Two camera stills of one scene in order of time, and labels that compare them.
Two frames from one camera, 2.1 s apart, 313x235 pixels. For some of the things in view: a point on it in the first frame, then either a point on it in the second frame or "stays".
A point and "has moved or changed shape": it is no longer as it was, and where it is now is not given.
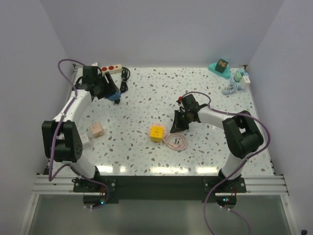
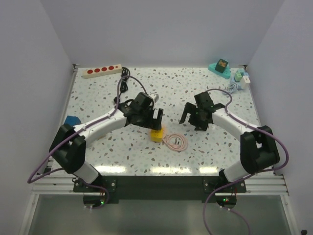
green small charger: [237, 77] stays
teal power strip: [226, 74] stays
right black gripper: [177, 126] -> [190, 108]
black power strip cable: [125, 74] stays
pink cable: [175, 141] stays
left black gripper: [110, 86] -> [152, 123]
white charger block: [244, 82] stays
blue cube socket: [115, 96] has moved or changed shape
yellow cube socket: [156, 133] stays
